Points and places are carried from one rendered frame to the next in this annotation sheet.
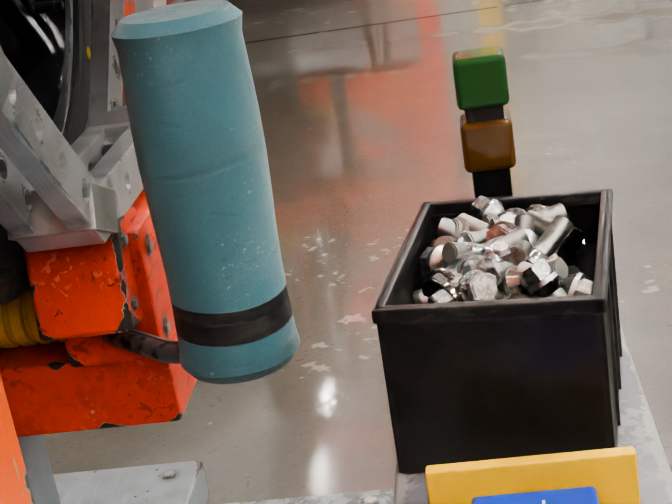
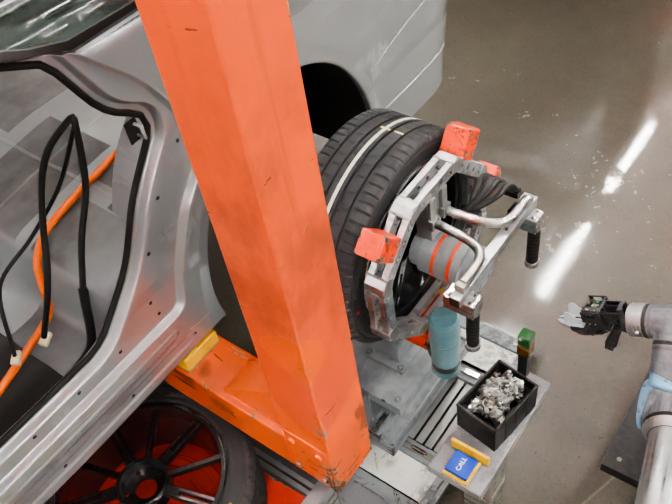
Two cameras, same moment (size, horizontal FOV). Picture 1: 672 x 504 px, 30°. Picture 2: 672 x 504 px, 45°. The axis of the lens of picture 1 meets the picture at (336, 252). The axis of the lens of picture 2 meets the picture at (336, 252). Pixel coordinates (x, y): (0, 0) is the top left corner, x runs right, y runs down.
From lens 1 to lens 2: 1.83 m
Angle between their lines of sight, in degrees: 41
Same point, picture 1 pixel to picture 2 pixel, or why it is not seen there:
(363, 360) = (568, 254)
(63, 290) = not seen: hidden behind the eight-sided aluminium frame
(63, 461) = not seen: hidden behind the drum
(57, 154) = (410, 332)
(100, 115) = not seen: hidden behind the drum
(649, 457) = (503, 452)
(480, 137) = (520, 350)
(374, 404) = (556, 282)
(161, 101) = (433, 336)
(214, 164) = (442, 349)
